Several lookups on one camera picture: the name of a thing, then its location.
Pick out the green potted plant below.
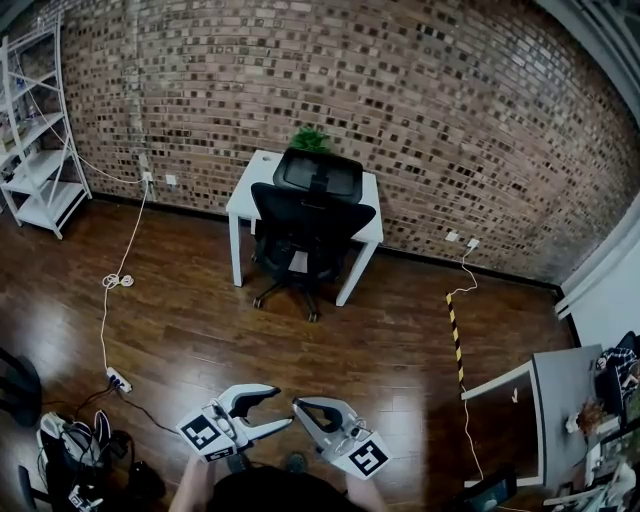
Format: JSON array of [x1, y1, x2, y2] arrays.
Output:
[[288, 125, 334, 154]]

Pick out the person's right forearm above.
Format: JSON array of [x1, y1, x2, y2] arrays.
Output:
[[344, 472, 389, 512]]

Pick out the black laptop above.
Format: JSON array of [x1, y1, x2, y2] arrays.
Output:
[[462, 467, 519, 512]]

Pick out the white square table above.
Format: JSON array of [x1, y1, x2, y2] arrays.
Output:
[[225, 149, 385, 308]]

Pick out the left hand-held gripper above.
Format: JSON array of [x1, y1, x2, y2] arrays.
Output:
[[175, 383, 295, 464]]

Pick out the small dry potted plant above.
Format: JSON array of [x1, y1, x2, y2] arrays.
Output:
[[567, 399, 607, 437]]

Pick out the black office chair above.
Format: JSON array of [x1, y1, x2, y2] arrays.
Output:
[[249, 148, 377, 323]]

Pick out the person's dark shirt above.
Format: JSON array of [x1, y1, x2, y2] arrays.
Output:
[[207, 462, 361, 512]]

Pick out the grey desk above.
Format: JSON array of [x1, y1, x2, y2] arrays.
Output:
[[460, 344, 606, 489]]

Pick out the white metal shelf unit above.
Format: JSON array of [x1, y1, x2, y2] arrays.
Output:
[[0, 14, 94, 241]]

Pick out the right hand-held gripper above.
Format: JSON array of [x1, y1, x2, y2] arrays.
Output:
[[291, 395, 392, 482]]

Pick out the black floor cable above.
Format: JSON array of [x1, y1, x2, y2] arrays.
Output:
[[74, 384, 182, 436]]

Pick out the long white extension cable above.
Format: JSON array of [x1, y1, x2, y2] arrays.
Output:
[[9, 64, 154, 374]]

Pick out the white power strip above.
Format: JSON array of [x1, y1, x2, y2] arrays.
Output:
[[105, 366, 134, 394]]

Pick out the thin white wall cable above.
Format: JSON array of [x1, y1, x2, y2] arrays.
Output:
[[446, 246, 485, 484]]

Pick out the person's left forearm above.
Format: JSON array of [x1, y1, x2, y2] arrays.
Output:
[[168, 452, 221, 512]]

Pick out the idle grey gripper device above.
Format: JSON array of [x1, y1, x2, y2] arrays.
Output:
[[67, 484, 104, 512]]

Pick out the black equipment bag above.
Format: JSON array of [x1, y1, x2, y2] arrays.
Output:
[[37, 409, 167, 512]]

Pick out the yellow black striped floor tape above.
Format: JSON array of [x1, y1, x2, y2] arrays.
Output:
[[444, 292, 467, 397]]

